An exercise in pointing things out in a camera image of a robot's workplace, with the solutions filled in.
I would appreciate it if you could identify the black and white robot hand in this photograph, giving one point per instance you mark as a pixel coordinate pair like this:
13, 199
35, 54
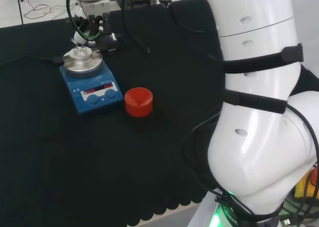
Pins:
97, 10

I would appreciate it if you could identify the yellow stop button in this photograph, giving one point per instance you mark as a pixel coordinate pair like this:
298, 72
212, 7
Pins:
302, 187

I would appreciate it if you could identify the blue heater with steel plate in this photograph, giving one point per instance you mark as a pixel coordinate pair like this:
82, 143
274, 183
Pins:
74, 84

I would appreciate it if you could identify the clear round-bottom glass flask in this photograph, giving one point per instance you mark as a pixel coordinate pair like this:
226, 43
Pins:
81, 53

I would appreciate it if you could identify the black bench cloth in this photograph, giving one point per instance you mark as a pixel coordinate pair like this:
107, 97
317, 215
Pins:
74, 149

